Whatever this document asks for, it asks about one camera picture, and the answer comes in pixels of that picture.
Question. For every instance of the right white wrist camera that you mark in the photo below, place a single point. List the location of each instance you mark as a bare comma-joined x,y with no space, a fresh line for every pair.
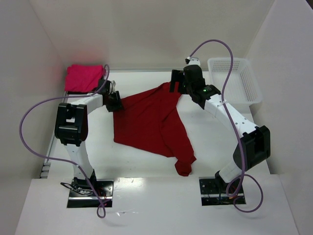
192,61

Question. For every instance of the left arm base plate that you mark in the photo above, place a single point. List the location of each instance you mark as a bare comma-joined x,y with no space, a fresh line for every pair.
82,196

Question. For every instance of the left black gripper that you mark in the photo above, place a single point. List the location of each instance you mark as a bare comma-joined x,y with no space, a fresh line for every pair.
115,102

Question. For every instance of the white plastic basket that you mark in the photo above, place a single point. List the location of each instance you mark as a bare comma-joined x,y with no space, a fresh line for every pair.
242,87

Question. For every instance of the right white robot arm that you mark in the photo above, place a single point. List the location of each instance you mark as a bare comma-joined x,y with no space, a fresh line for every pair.
253,145

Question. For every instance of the dark red t-shirt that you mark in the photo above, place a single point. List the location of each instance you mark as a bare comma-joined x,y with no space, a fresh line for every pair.
150,121

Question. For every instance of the folded pink t-shirt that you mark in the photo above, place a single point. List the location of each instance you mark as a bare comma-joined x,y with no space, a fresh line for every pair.
83,79

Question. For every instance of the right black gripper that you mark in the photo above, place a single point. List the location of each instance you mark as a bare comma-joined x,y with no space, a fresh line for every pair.
178,82

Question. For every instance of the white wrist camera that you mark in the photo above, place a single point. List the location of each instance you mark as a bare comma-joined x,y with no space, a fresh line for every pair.
192,61
112,86

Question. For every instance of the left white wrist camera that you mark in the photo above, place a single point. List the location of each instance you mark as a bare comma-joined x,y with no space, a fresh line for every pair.
112,86

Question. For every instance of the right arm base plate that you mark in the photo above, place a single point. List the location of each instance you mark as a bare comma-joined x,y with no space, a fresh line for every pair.
212,195

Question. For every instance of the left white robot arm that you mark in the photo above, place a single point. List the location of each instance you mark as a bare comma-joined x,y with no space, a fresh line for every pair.
72,129

